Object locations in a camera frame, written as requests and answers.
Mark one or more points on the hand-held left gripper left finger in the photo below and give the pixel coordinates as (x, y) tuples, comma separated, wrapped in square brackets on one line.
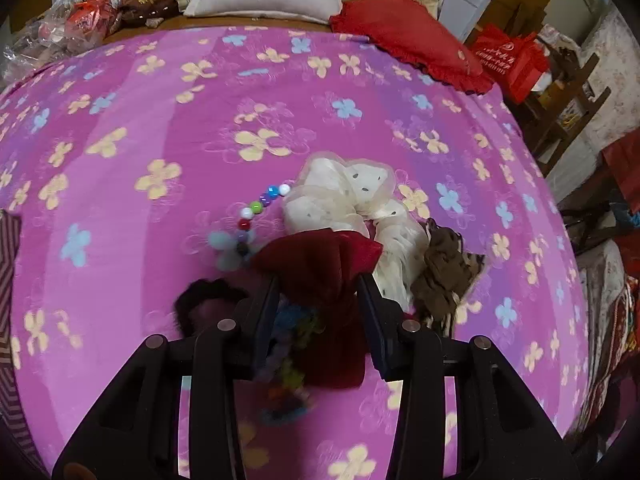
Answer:
[(267, 321)]

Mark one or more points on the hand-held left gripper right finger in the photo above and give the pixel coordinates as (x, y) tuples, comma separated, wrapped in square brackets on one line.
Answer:
[(372, 325)]

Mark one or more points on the dark red velvet scrunchie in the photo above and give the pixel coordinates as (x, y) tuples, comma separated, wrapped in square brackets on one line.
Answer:
[(320, 280)]

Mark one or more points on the brown leopard print bow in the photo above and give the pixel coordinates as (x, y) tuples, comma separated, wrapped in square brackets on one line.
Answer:
[(445, 270)]

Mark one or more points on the cream dotted scrunchie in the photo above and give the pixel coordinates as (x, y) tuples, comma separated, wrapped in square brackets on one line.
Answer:
[(350, 195)]

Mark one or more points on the pink floral blanket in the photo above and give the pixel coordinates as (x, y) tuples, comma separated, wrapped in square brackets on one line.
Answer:
[(150, 110)]

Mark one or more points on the red patterned cloth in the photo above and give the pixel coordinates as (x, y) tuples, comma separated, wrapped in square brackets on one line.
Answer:
[(617, 330)]

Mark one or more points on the wooden chair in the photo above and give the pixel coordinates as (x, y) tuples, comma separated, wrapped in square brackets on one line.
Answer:
[(560, 115)]

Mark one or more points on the red frilled cushion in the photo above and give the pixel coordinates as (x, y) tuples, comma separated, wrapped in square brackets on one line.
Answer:
[(400, 30)]

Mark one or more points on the red tote bag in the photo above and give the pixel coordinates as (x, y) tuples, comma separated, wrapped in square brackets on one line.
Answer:
[(510, 60)]

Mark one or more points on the red plastic bag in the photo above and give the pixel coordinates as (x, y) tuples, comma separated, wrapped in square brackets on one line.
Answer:
[(92, 12)]

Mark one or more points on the clear plastic bags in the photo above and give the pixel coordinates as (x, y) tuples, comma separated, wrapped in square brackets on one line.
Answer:
[(35, 40)]

